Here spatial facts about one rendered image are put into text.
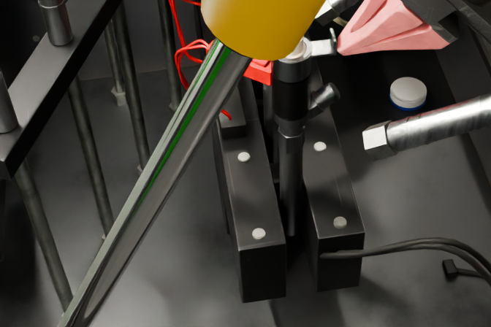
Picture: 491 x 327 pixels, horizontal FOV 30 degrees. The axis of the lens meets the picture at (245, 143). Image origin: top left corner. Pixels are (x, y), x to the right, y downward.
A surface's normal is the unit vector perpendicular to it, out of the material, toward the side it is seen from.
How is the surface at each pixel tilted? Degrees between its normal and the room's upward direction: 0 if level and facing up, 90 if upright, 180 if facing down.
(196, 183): 0
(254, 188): 0
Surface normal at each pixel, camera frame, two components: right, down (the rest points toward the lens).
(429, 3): -0.09, 0.76
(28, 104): -0.04, -0.65
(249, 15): -0.29, 0.63
